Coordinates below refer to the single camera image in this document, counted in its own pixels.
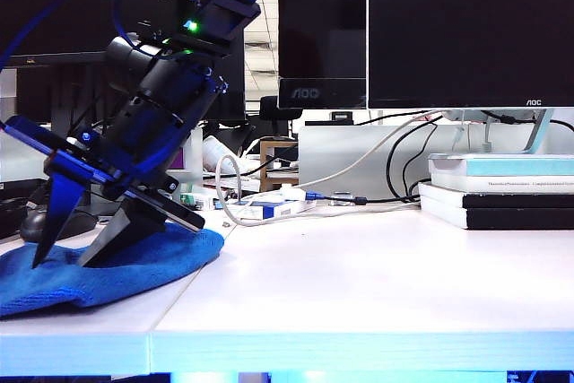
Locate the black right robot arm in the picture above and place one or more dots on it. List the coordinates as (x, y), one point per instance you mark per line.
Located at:
(148, 2)

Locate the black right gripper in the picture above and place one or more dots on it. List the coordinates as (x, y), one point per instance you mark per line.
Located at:
(134, 141)

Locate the green and white box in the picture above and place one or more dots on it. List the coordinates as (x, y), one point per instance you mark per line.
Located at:
(197, 200)

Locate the white neuroscience book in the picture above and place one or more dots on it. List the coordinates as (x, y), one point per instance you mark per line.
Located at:
(471, 183)

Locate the white and blue box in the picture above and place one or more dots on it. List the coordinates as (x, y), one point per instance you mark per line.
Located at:
(270, 211)

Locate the black book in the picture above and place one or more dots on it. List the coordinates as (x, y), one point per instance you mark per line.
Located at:
(515, 219)
(515, 201)

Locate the AOC monitor rear side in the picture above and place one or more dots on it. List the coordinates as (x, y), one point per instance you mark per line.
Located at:
(320, 28)

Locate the large black AOC monitor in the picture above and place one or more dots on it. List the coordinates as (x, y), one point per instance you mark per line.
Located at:
(471, 28)

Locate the grey desk partition panel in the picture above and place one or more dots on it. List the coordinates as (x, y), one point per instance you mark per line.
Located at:
(22, 163)
(334, 145)

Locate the name sign with purple label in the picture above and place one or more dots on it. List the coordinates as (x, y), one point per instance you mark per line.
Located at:
(193, 159)

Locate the white plastic bottle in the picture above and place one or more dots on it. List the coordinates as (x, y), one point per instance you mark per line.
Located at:
(222, 152)

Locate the black office chair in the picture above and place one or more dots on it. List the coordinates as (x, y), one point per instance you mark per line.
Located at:
(274, 109)

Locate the silver monitor stand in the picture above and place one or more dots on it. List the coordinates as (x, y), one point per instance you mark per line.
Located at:
(537, 132)

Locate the black keyboard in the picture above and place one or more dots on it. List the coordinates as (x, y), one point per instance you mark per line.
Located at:
(11, 217)

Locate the wooden shelf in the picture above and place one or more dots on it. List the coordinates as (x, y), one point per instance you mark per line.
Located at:
(266, 167)

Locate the small black desk device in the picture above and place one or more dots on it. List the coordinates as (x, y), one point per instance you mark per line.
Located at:
(343, 116)

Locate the blue VGA connector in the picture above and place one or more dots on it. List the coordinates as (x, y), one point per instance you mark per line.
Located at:
(315, 197)

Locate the white adapter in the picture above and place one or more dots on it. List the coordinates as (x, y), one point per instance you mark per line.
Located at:
(292, 192)

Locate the black monitor with buttons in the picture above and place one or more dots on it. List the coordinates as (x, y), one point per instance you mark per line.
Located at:
(67, 28)

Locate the blue microfiber rag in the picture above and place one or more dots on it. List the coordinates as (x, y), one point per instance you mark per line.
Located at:
(134, 275)

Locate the black computer mouse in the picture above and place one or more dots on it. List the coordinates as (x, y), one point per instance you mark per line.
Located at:
(31, 226)

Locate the chrome metal clip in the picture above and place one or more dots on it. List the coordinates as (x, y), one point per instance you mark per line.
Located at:
(342, 198)

